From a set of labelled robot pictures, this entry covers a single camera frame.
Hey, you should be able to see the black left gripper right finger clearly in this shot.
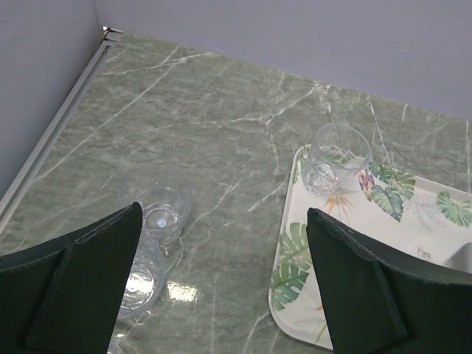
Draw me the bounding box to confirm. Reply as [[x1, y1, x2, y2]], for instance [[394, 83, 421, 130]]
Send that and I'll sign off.
[[307, 208, 471, 353]]

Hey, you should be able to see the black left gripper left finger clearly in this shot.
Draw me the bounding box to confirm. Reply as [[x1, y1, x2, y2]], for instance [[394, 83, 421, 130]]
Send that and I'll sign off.
[[1, 202, 143, 353]]

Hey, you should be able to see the clear faceted glass bottom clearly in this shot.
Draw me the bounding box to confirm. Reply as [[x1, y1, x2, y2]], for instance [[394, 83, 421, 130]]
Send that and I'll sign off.
[[117, 237, 166, 320]]

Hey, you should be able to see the clear faceted glass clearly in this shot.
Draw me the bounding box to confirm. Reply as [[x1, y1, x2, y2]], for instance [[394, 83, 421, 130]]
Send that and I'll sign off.
[[301, 123, 372, 194], [118, 182, 194, 246], [117, 237, 166, 320]]

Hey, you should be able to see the white tropical leaf tray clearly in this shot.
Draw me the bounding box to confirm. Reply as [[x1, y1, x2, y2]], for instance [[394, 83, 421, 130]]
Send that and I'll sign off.
[[268, 145, 471, 350]]

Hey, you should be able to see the aluminium table edge rail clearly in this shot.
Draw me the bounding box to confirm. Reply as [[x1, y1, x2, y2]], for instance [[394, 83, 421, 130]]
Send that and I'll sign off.
[[1, 27, 123, 229]]

